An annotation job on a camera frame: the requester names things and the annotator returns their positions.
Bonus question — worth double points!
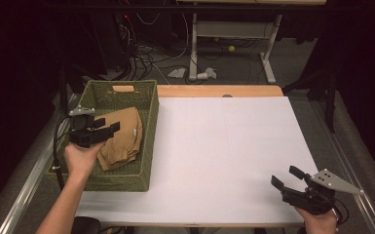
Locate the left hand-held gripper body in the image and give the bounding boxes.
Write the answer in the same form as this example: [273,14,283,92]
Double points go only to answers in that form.
[67,104,110,149]

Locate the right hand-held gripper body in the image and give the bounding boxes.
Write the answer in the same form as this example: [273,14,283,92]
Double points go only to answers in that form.
[281,168,364,216]

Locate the tan pants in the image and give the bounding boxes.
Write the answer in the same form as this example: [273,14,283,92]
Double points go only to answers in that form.
[95,106,144,173]

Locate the green woven basket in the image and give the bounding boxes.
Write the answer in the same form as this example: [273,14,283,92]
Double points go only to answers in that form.
[47,79,160,193]

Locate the person's left hand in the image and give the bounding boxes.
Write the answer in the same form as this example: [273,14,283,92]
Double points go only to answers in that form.
[63,139,107,178]

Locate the person's right hand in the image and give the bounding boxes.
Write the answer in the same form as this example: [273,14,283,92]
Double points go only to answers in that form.
[293,207,339,234]

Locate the black metal stand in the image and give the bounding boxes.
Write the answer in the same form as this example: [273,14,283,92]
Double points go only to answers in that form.
[56,64,86,125]
[281,72,338,135]

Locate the white table cover sheet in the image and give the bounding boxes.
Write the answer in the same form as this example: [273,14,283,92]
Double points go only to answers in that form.
[76,96,320,226]

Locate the black computer case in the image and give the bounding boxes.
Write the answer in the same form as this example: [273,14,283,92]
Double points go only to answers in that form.
[89,11,132,77]

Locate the crumpled white paper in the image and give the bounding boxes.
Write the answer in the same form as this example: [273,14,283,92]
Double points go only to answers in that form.
[196,66,218,81]
[168,67,187,79]

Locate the black stool seat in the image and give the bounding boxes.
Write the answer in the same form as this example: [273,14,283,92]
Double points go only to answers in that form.
[72,215,102,234]

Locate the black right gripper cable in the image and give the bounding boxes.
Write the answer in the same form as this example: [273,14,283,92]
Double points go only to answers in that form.
[332,198,351,227]

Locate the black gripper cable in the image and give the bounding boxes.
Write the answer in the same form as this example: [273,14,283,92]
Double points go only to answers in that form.
[332,198,351,227]
[53,115,74,193]

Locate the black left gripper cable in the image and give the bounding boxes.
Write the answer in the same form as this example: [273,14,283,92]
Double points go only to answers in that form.
[53,115,74,193]

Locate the metal floor rail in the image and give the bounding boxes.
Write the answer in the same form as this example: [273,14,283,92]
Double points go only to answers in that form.
[0,94,81,234]
[308,97,375,234]

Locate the tangle of floor cables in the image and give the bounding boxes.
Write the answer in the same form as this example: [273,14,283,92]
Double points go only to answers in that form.
[116,13,206,86]

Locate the white frame desk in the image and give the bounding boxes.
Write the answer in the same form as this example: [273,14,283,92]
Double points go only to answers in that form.
[176,0,327,85]

